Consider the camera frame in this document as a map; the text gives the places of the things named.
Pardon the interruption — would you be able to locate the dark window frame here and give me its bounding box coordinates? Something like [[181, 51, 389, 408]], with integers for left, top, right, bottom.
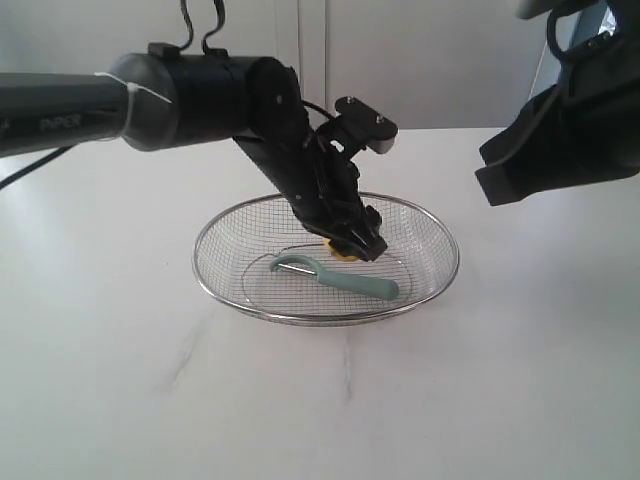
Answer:
[[530, 1, 616, 97]]

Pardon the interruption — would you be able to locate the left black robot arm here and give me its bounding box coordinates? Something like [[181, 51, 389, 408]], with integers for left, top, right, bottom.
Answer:
[[1, 43, 398, 261]]

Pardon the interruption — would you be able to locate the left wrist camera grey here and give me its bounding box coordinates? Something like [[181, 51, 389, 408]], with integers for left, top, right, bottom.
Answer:
[[335, 96, 399, 155]]

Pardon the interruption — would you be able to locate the white cable tie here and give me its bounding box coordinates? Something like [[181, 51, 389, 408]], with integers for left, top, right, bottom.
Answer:
[[94, 72, 172, 140]]

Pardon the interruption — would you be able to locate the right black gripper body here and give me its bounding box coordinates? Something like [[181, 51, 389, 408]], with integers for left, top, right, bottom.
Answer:
[[544, 32, 639, 190]]

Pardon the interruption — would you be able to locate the teal handled peeler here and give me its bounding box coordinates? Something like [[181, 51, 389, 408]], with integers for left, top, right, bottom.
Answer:
[[269, 254, 400, 300]]

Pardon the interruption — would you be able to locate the yellow lemon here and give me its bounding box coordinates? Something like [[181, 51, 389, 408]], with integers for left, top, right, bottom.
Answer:
[[322, 238, 361, 264]]

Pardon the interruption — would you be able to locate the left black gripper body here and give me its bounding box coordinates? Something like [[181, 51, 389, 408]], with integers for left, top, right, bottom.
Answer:
[[234, 107, 380, 241]]

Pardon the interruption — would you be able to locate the oval wire mesh basket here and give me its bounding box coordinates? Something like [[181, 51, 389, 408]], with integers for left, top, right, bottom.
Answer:
[[192, 192, 460, 326]]

